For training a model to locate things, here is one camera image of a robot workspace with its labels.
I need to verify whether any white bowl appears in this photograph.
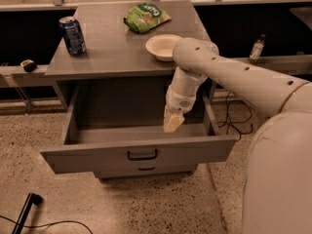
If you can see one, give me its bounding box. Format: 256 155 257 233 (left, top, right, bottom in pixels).
145 34 181 61

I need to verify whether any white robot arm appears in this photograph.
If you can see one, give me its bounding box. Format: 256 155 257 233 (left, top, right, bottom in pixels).
164 38 312 234

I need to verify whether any blue soda can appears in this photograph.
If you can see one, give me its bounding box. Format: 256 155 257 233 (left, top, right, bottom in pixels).
58 17 87 56

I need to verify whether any small clear bottle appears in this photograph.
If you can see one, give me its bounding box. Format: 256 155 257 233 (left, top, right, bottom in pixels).
249 34 266 62

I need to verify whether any grey drawer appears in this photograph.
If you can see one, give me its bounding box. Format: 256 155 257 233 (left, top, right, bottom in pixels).
41 81 236 174
94 164 197 179

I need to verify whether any thin black floor cable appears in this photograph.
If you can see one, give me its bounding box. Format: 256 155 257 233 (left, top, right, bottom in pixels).
0 214 95 234

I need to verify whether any grey bottom drawer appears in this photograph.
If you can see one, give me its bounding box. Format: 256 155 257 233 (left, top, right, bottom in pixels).
94 164 197 179

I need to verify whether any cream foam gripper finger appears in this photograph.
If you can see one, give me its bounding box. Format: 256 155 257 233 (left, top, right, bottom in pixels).
163 106 184 133

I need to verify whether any grey drawer cabinet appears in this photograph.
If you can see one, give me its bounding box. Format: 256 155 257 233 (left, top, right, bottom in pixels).
44 0 222 182

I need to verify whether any black yellow tape measure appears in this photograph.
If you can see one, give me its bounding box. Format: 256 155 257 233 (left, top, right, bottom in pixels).
20 59 37 72

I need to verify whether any green chip bag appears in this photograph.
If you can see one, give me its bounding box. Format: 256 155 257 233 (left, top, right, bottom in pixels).
123 2 172 34

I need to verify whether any black stand leg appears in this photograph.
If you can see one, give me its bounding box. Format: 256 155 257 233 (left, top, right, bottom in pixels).
12 193 43 234

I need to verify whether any grey top drawer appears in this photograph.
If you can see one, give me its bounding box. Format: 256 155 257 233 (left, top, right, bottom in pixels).
41 81 236 174

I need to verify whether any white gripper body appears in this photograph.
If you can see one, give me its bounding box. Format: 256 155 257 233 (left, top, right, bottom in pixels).
166 85 196 114

